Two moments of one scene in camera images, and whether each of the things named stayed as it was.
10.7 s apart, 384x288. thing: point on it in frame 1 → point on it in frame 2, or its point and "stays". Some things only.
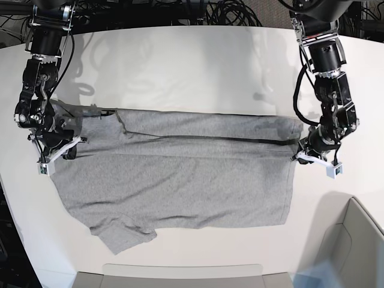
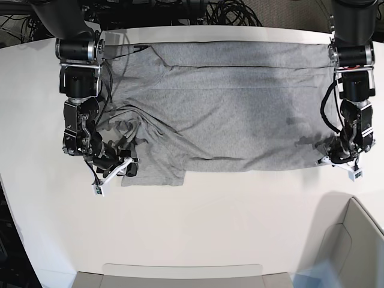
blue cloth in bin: [323, 275] stays
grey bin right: [348, 236] stays
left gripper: [55, 140] → [110, 158]
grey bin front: [122, 275] stays
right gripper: [318, 146] → [339, 153]
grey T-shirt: [138, 170] → [174, 105]
